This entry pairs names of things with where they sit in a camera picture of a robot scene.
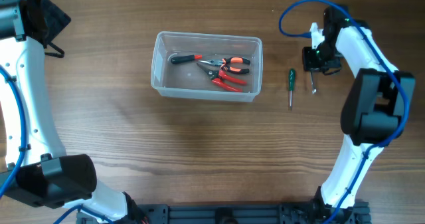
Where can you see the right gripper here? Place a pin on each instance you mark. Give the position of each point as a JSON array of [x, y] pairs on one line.
[[310, 64]]

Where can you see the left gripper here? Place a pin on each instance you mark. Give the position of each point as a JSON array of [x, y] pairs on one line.
[[58, 19]]

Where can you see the silver metal wrench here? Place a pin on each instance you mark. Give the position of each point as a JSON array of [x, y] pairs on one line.
[[313, 86]]

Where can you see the orange black needle-nose pliers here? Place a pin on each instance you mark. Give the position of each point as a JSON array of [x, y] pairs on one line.
[[226, 64]]

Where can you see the red handled cutting pliers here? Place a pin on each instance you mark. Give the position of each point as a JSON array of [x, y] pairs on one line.
[[219, 78]]

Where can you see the black red screwdriver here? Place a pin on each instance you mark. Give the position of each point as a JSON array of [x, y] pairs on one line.
[[187, 58]]

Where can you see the clear plastic container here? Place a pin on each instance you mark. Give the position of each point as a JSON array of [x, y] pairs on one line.
[[187, 80]]

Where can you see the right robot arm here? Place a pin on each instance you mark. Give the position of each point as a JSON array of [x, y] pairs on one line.
[[374, 113]]

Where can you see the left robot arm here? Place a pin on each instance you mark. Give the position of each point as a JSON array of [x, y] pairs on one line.
[[39, 171]]

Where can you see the green handled screwdriver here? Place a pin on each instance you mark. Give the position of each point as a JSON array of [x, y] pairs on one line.
[[291, 80]]

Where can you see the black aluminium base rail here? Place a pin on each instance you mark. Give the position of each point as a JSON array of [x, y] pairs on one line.
[[286, 213]]

